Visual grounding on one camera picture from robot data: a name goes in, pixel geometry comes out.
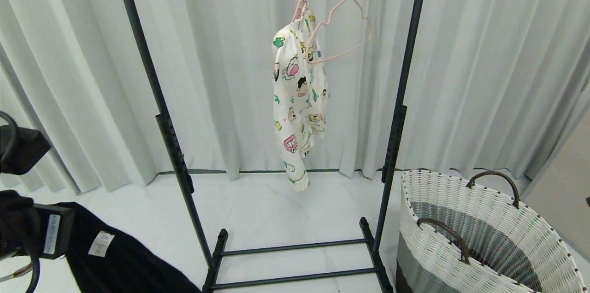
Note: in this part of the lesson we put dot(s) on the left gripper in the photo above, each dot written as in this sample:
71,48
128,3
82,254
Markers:
14,228

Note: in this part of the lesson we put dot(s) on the black garment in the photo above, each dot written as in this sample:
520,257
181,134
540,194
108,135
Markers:
129,265

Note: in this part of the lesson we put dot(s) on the cream printed garment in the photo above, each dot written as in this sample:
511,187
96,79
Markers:
295,99

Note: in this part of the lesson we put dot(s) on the black clothes rack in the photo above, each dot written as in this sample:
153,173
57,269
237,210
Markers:
175,145

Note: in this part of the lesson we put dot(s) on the white laundry basket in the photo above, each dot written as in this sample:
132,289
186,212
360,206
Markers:
461,191

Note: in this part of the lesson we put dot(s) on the white curtain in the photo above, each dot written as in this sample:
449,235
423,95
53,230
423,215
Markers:
484,76

